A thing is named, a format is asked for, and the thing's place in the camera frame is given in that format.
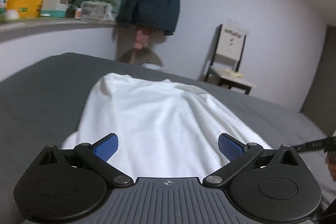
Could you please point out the clear plastic pouch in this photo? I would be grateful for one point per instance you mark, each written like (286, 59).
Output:
(94, 10)

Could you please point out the person's right hand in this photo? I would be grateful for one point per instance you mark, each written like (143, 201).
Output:
(332, 166)

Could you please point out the white long-sleeve shirt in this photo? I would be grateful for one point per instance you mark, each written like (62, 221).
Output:
(157, 121)

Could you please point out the white and teal box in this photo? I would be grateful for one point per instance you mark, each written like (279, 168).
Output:
(51, 5)

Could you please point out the pink hanging cloth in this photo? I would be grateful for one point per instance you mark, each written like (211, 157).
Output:
(143, 39)

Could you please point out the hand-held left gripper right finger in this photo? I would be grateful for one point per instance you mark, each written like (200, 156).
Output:
(231, 147)

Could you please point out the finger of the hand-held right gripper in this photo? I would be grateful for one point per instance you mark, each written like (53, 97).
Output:
(315, 145)

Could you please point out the white dome lamp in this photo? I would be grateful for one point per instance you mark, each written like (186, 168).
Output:
(11, 14)

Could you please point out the white wall socket strip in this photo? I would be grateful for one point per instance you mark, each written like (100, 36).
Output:
(236, 26)

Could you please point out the grey round knobbed cushion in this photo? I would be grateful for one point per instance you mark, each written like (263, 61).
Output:
(141, 57)

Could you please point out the beige wooden chair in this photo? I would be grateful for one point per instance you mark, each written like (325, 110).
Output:
(231, 43)

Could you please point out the brown wooden door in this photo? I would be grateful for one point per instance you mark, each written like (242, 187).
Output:
(323, 82)

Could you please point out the yellow cloth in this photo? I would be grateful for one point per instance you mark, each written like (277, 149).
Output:
(233, 73)

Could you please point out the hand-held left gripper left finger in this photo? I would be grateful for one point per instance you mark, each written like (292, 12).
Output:
(106, 147)

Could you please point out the grey window ledge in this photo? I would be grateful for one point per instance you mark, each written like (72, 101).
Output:
(52, 27)

